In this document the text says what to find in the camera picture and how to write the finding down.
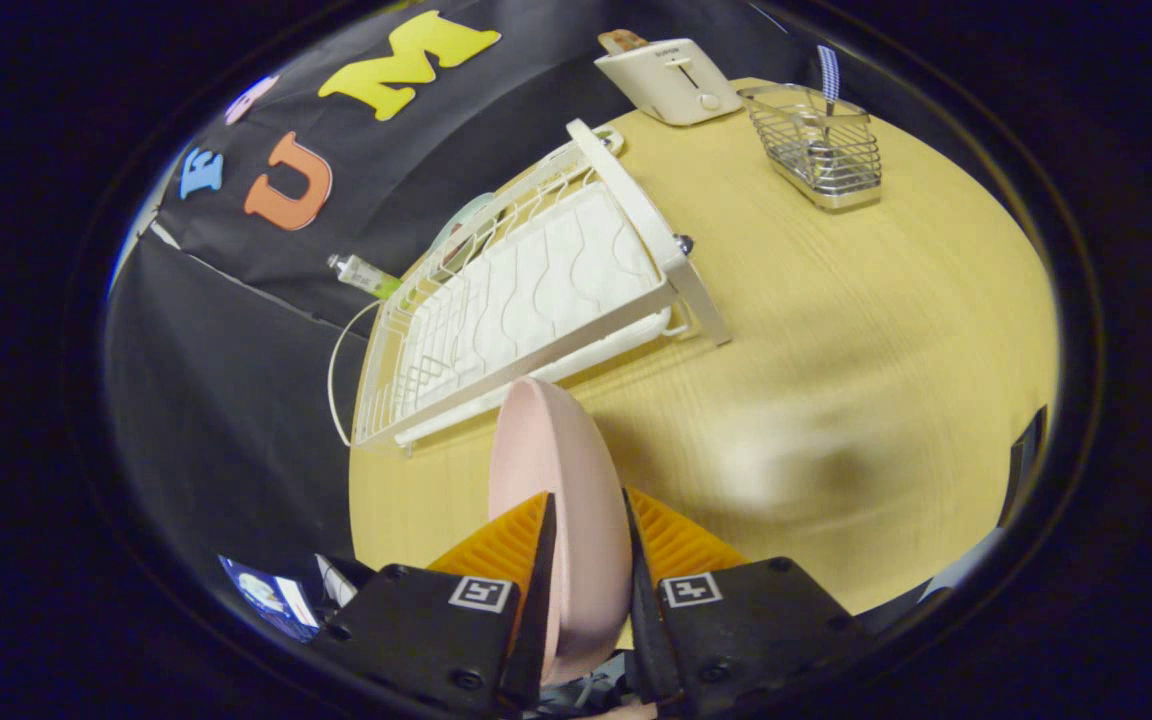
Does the blue printed packet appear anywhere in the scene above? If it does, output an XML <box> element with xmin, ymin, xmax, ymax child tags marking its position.
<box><xmin>218</xmin><ymin>555</ymin><xmax>322</xmax><ymax>643</ymax></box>

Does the blue checked handle spoon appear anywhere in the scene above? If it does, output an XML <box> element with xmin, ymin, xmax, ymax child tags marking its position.
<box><xmin>804</xmin><ymin>44</ymin><xmax>842</xmax><ymax>166</ymax></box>

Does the black backdrop cloth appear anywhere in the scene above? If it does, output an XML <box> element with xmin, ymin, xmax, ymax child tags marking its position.
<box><xmin>101</xmin><ymin>0</ymin><xmax>827</xmax><ymax>601</ymax></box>

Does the pink plate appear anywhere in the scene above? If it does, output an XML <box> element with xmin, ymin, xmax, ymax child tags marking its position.
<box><xmin>488</xmin><ymin>376</ymin><xmax>634</xmax><ymax>688</ymax></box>

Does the clear bottle with green liquid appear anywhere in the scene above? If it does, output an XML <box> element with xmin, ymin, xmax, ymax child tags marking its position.
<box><xmin>327</xmin><ymin>253</ymin><xmax>403</xmax><ymax>301</ymax></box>

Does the thin white cable loop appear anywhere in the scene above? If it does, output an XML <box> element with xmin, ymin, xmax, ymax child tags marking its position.
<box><xmin>328</xmin><ymin>300</ymin><xmax>382</xmax><ymax>446</ymax></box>

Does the white dish rack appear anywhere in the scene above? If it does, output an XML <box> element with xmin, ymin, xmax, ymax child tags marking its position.
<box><xmin>351</xmin><ymin>118</ymin><xmax>734</xmax><ymax>456</ymax></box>

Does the cream toaster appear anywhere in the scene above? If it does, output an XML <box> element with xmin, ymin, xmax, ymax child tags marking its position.
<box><xmin>593</xmin><ymin>38</ymin><xmax>743</xmax><ymax>127</ymax></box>

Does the metal wire basket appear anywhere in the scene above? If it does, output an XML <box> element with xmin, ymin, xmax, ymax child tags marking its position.
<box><xmin>736</xmin><ymin>83</ymin><xmax>883</xmax><ymax>212</ymax></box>

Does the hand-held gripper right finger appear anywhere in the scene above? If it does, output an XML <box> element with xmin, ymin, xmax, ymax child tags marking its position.
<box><xmin>621</xmin><ymin>487</ymin><xmax>872</xmax><ymax>719</ymax></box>

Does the black furniture edge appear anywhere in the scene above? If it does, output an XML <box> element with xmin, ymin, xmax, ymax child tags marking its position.
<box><xmin>996</xmin><ymin>405</ymin><xmax>1049</xmax><ymax>526</ymax></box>

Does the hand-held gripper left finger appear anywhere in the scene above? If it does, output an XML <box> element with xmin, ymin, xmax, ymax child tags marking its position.
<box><xmin>311</xmin><ymin>490</ymin><xmax>559</xmax><ymax>716</ymax></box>

